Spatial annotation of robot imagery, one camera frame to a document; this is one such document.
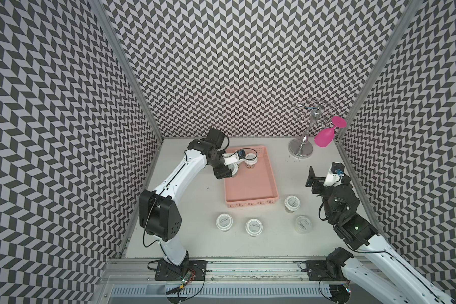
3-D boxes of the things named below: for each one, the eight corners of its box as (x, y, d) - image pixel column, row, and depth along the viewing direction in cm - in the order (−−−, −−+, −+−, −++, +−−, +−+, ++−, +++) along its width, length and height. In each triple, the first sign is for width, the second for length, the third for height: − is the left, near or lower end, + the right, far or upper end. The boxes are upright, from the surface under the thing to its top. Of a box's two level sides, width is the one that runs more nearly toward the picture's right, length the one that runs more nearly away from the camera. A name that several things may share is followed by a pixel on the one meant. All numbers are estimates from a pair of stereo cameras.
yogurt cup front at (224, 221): (217, 233, 83) (215, 228, 78) (218, 219, 87) (216, 213, 82) (232, 233, 83) (232, 228, 78) (232, 219, 87) (232, 213, 82)
